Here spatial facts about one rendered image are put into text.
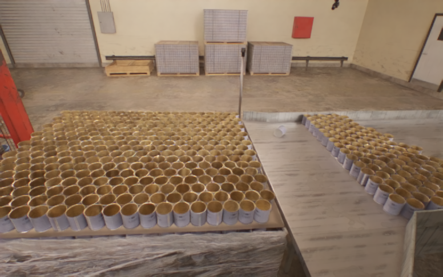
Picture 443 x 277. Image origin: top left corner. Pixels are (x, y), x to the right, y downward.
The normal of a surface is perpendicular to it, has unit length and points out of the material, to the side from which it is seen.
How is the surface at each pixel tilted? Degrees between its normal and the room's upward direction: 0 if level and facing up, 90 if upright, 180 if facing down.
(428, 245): 90
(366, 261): 0
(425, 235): 90
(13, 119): 90
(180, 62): 89
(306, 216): 0
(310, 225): 0
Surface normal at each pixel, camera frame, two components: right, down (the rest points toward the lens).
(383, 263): 0.02, -0.88
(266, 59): 0.04, 0.51
